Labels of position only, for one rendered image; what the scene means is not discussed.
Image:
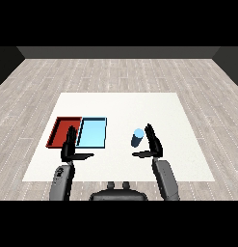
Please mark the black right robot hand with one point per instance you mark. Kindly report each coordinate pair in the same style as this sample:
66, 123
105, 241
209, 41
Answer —
154, 146

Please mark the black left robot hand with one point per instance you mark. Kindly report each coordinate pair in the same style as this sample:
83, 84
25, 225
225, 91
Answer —
68, 150

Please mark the red shallow open box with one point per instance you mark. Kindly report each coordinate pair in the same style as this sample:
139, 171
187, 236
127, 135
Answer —
61, 132

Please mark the small blue can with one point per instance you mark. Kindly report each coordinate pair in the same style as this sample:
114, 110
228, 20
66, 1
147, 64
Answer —
137, 137

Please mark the light blue shallow open box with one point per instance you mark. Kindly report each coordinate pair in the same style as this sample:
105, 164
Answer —
92, 132

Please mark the dark grey robot body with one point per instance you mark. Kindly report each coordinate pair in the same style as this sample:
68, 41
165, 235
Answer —
118, 193

